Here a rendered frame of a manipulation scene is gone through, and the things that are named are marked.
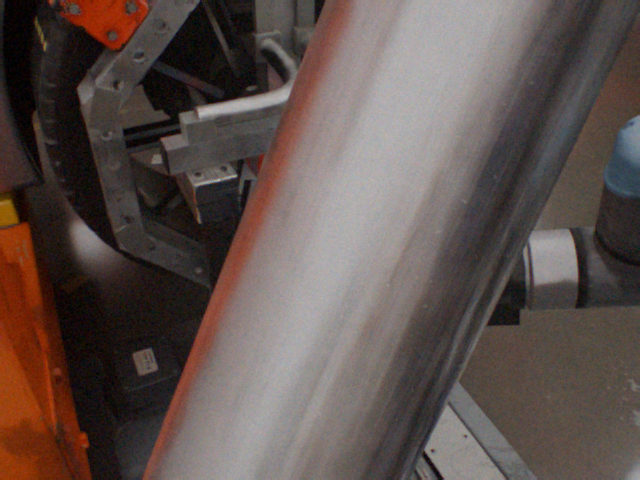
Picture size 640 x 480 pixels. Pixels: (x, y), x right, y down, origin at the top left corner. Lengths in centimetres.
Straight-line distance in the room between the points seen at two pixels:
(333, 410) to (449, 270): 5
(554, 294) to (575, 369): 126
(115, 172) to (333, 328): 72
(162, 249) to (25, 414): 37
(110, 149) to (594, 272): 60
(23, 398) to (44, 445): 7
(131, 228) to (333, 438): 76
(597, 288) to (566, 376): 123
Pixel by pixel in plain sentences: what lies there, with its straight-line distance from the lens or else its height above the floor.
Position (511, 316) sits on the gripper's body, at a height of 87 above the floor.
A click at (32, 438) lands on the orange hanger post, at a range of 70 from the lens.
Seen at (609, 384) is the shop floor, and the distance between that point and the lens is 183.
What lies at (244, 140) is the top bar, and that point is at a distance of 67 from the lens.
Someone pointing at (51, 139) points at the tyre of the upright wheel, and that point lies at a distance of 93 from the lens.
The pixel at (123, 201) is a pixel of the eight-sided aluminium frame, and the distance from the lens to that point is 89.
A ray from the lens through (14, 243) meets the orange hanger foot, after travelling 111.
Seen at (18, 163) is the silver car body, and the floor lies 79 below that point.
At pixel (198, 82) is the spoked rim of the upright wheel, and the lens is 96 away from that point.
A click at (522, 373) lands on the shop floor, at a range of 177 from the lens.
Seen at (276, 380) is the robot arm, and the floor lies 115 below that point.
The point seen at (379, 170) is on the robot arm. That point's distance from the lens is 16.
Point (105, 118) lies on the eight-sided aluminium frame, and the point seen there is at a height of 94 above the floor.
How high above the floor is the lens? 128
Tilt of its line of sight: 38 degrees down
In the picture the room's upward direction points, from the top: straight up
